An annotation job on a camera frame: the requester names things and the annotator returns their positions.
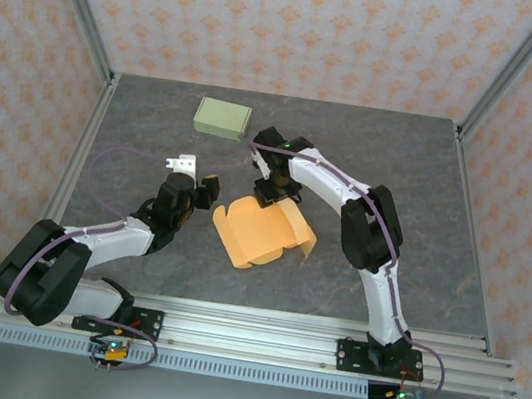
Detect aluminium mounting rail beam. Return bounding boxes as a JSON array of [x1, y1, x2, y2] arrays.
[[0, 267, 527, 399]]

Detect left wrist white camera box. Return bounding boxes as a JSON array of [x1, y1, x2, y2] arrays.
[[162, 149, 200, 184]]

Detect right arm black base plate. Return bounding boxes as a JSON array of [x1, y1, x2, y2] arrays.
[[333, 337, 425, 385]]

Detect aluminium table side rail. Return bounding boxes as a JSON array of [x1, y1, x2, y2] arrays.
[[7, 62, 123, 294], [419, 125, 530, 358]]

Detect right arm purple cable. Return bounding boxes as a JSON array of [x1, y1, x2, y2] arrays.
[[199, 134, 479, 399]]

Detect grey slotted cable duct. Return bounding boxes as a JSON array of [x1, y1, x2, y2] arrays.
[[0, 322, 373, 399]]

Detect green paper box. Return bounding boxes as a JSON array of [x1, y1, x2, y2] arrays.
[[189, 94, 255, 145]]

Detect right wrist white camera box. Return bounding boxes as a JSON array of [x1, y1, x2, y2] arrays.
[[246, 149, 277, 181]]

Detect orange paper box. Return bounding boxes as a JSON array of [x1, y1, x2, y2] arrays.
[[204, 187, 323, 281]]

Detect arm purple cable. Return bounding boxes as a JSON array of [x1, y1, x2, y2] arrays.
[[0, 132, 191, 378], [199, 134, 479, 399]]

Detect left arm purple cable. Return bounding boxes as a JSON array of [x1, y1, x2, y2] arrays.
[[0, 132, 191, 378]]

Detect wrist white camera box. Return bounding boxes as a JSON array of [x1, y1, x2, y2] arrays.
[[246, 149, 277, 181], [162, 149, 200, 184]]

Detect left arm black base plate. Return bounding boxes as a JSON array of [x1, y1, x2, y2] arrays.
[[70, 297, 166, 344]]

